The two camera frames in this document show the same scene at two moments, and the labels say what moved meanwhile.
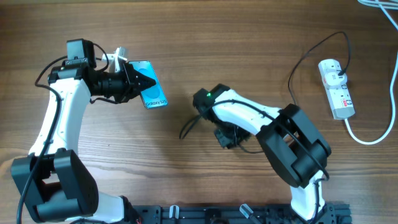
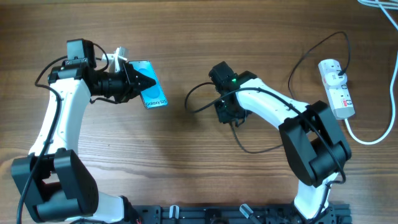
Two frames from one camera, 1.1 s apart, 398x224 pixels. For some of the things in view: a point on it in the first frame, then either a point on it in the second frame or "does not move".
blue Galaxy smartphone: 153,97 does not move
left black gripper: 131,88 does not move
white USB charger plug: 333,78 does not move
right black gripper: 231,142 -> 224,117
